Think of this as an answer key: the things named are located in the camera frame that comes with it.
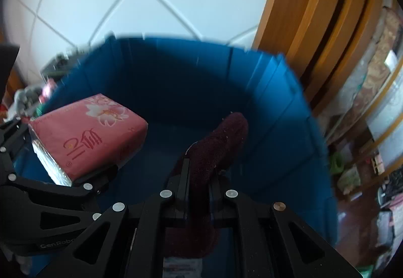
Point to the brown patterned fabric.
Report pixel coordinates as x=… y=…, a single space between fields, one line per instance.
x=382 y=54

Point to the grey cloth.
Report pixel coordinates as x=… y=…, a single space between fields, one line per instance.
x=26 y=97

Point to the wooden cabinet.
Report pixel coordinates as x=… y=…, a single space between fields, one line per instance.
x=302 y=13

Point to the cluttered wooden shelf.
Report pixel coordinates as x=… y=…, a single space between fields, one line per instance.
x=385 y=135

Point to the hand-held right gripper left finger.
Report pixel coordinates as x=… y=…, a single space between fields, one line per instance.
x=182 y=183

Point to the white printed paper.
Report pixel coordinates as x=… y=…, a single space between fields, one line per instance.
x=182 y=268

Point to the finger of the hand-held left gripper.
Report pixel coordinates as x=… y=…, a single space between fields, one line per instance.
x=47 y=193
x=12 y=135

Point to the maroon cloth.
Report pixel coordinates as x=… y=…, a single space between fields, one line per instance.
x=220 y=142

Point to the pink floral tissue packet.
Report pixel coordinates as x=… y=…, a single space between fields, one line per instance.
x=88 y=136

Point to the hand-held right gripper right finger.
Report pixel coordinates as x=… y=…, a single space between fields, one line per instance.
x=220 y=199

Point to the blue plastic crate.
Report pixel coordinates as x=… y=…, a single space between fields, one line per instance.
x=176 y=83

